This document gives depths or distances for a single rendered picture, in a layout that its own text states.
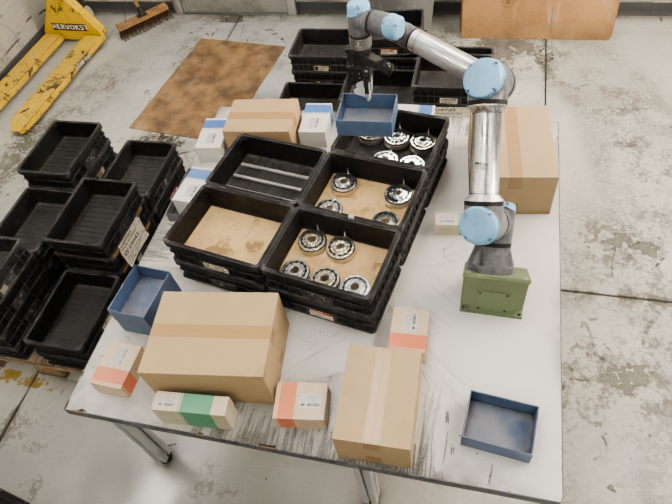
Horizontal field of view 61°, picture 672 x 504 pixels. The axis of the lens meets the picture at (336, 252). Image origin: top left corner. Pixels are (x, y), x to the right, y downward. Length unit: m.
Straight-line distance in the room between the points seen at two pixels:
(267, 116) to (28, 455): 1.87
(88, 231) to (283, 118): 1.09
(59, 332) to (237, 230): 1.14
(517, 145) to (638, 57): 2.28
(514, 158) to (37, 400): 2.44
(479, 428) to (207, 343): 0.87
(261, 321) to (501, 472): 0.84
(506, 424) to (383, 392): 0.39
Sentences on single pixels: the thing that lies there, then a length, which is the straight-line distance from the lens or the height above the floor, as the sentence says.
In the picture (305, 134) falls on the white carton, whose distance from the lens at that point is 2.59.
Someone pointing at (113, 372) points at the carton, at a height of 0.77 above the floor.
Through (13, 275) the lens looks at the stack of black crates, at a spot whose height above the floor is 0.51.
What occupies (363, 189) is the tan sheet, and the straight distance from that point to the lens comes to 2.23.
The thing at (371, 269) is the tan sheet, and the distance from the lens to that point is 1.98.
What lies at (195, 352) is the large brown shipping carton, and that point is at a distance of 1.86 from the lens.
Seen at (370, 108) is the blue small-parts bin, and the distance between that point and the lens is 2.19.
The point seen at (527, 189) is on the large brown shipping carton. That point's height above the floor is 0.84.
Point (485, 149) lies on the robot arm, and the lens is 1.74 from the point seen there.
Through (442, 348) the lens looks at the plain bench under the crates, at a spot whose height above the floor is 0.70.
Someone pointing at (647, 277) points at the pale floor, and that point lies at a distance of 3.16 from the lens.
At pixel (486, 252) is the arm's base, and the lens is 1.88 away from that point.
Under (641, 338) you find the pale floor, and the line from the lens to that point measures 2.96.
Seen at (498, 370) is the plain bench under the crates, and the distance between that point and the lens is 1.94.
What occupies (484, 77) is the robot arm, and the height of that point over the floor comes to 1.41.
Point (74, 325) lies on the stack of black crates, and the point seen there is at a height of 0.27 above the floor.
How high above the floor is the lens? 2.43
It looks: 52 degrees down
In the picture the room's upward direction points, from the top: 11 degrees counter-clockwise
